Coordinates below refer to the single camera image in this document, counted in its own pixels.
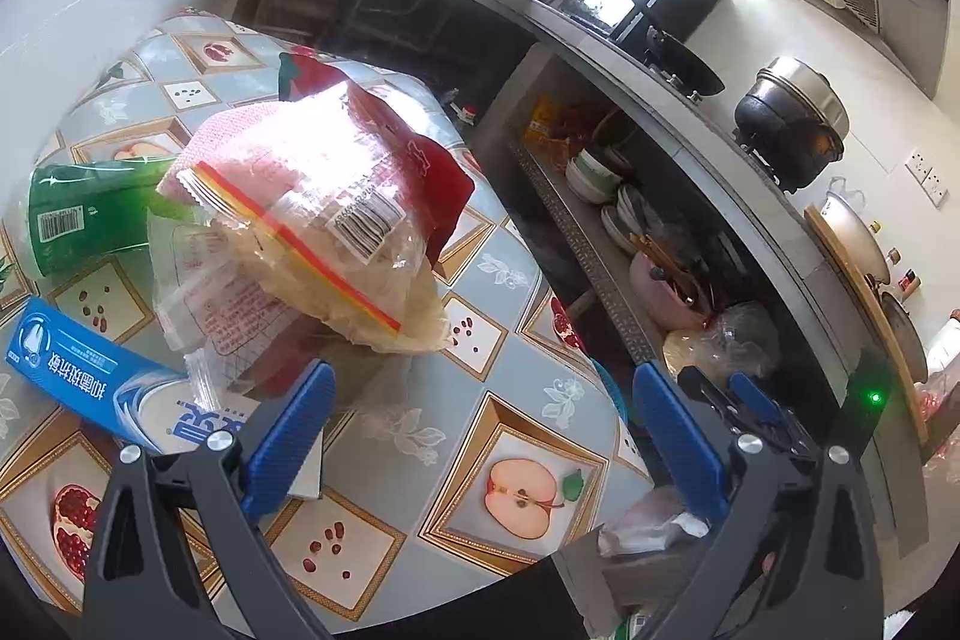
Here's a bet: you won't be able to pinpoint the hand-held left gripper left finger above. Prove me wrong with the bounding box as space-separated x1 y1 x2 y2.
81 359 338 640

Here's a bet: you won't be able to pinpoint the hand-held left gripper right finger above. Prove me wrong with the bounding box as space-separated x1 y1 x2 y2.
632 359 887 640

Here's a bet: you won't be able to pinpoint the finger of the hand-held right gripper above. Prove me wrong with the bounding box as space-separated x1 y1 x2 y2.
726 371 820 455
677 366 742 437

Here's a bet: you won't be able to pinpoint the blue plastic basket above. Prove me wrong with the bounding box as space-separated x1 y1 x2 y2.
592 356 635 427

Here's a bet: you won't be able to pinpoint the clear wrapper with red print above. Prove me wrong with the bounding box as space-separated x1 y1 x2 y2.
146 212 316 416

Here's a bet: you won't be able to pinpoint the blue toothpaste box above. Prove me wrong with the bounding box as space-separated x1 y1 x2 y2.
6 297 327 500

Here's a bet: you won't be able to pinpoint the red snack packet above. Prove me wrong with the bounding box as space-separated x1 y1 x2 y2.
277 47 477 259

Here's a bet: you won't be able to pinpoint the green packet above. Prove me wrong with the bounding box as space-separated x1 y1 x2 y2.
28 156 185 277

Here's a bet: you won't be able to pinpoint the plastic bag of yellow flour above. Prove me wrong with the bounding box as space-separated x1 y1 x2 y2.
664 302 781 386

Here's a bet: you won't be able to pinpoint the steel pan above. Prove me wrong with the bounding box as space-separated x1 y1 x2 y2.
877 291 931 386
819 194 893 289

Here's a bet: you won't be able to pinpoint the white crumpled plastic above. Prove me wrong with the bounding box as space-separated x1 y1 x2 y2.
596 488 710 558

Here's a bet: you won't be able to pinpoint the pink basin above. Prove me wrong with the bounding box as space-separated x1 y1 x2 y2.
628 250 713 330

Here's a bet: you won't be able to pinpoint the wooden cutting board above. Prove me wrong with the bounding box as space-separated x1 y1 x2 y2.
804 205 931 446

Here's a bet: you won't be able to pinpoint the fruit print tablecloth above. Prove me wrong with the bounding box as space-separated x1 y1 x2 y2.
0 6 653 626

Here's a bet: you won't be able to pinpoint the stack of plates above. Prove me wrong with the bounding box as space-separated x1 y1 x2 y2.
600 182 661 251

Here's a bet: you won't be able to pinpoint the metal shelf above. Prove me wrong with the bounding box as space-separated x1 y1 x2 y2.
510 141 676 363

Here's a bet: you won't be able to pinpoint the black pot with steel lid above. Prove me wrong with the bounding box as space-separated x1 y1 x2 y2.
733 56 852 195

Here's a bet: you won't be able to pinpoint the grey kitchen counter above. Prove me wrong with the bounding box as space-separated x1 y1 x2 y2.
259 0 931 551

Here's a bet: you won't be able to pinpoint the orange snack packets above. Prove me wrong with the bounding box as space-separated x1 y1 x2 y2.
525 96 593 169

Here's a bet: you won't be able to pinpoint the black wok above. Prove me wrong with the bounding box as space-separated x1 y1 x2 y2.
645 26 727 100

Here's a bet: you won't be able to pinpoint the white wall socket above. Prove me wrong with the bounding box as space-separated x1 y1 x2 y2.
904 149 950 208

